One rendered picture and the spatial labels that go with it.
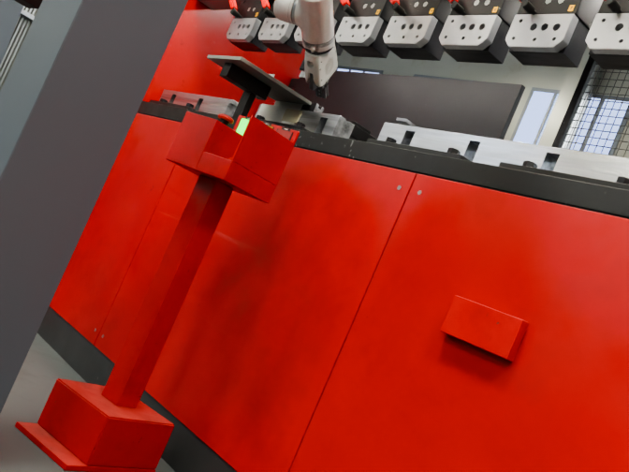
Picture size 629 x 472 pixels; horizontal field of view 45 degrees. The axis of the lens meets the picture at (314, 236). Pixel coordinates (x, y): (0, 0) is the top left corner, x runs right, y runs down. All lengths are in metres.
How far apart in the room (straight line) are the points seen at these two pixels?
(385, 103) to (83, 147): 1.54
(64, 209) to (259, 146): 0.46
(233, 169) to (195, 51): 1.45
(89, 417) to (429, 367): 0.72
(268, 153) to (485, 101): 0.98
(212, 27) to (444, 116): 1.02
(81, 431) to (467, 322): 0.83
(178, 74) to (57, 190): 1.63
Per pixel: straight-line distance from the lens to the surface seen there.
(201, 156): 1.67
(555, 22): 1.70
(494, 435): 1.29
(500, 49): 1.83
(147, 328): 1.70
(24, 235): 1.42
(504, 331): 1.29
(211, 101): 2.57
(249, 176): 1.65
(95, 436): 1.65
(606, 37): 1.61
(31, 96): 1.41
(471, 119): 2.46
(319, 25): 1.91
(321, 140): 1.82
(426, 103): 2.62
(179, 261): 1.68
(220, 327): 1.86
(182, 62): 2.99
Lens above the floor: 0.54
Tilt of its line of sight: 3 degrees up
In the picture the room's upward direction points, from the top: 24 degrees clockwise
